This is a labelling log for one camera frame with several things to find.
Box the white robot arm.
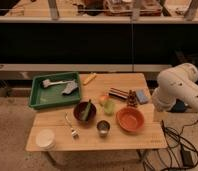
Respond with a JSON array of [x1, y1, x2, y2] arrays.
[[152, 63, 198, 113]]

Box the green vegetable in bowl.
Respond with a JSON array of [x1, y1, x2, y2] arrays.
[[81, 99, 91, 121]]

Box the dark brown bowl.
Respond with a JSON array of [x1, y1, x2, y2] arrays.
[[73, 102, 97, 124]]

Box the red orange bowl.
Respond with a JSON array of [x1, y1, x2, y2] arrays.
[[116, 107, 144, 133]]

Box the yellow banana toy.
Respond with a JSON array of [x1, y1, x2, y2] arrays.
[[83, 73, 97, 85]]

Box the green plastic cup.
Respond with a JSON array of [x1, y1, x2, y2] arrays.
[[104, 100, 115, 116]]

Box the striped dark box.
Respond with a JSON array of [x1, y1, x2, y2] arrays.
[[109, 88, 128, 100]]

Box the grey cloth in tray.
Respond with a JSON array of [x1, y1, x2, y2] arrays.
[[62, 82, 78, 95]]

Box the wooden table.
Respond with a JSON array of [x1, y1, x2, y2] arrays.
[[26, 73, 167, 151]]

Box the brown pine cone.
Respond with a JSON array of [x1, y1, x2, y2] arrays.
[[127, 90, 137, 107]]

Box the small metal cup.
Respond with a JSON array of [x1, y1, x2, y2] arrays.
[[97, 120, 110, 137]]

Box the blue sponge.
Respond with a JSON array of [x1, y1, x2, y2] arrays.
[[136, 89, 149, 104]]

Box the metal fork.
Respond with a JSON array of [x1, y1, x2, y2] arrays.
[[65, 113, 79, 139]]

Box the green plastic tray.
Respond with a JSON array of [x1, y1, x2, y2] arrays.
[[29, 72, 82, 110]]

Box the white round lid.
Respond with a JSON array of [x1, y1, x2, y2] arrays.
[[35, 129, 55, 149]]

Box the black power adapter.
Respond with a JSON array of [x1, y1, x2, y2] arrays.
[[181, 149, 194, 167]]

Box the black floor cable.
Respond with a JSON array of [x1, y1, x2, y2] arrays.
[[142, 114, 198, 171]]

